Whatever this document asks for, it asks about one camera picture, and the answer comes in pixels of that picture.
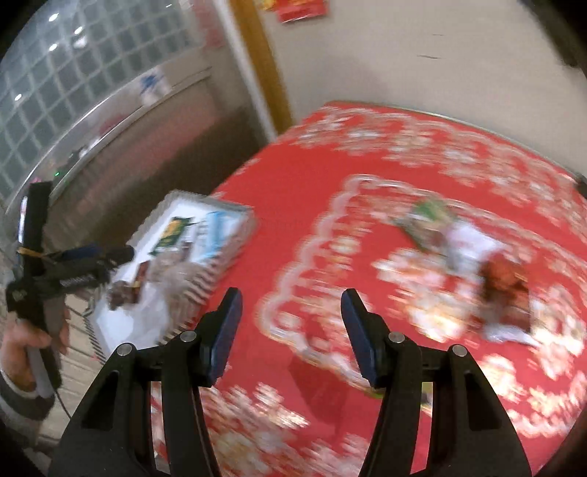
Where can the glass block window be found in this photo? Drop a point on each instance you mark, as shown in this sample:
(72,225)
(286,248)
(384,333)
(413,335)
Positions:
(69,91)

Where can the green-edged dark bean packet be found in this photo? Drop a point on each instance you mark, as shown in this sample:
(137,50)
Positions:
(426,222)

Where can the striped cardboard box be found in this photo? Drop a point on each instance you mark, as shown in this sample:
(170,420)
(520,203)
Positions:
(133,325)

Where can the person's left hand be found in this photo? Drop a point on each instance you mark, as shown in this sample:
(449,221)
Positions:
(18,353)

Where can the white grey snack packet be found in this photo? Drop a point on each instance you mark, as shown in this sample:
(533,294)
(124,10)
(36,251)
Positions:
(467,247)

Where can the wooden door frame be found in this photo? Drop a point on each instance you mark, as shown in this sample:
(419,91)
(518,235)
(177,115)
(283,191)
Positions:
(261,69)

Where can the white blue-edged snack packet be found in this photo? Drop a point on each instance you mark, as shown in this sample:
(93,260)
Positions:
(215,236)

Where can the red paper strip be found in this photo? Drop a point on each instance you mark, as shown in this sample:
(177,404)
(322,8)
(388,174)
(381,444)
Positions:
(212,25)

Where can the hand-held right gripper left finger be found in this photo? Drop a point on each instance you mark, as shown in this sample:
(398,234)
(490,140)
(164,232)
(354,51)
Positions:
(224,335)

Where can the red floral tablecloth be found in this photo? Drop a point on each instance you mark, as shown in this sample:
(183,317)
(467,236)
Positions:
(298,206)

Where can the metal door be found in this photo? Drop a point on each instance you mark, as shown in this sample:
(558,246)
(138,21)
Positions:
(183,137)

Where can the dark green cracker packet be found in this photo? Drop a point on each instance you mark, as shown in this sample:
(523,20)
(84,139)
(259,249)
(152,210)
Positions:
(172,236)

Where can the clear bag of brown snack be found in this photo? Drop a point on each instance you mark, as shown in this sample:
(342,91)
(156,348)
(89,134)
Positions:
(172,277)

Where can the person's left forearm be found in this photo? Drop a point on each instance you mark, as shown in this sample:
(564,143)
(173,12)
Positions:
(23,410)

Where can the dark red brown packet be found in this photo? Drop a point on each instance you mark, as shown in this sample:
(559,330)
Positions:
(504,286)

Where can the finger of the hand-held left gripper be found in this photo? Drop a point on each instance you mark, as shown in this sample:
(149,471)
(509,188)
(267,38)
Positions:
(82,252)
(117,255)

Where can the red wall decoration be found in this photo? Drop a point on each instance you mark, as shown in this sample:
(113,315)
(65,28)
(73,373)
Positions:
(293,9)

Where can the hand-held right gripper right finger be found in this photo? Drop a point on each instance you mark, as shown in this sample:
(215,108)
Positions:
(360,335)

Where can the clear-wrapped dates packet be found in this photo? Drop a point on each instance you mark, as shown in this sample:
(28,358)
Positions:
(121,293)

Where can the red gold chocolate packet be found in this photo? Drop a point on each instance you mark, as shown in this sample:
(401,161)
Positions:
(143,274)

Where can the blue white flower sticker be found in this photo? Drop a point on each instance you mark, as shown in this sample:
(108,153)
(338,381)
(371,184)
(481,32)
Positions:
(153,86)

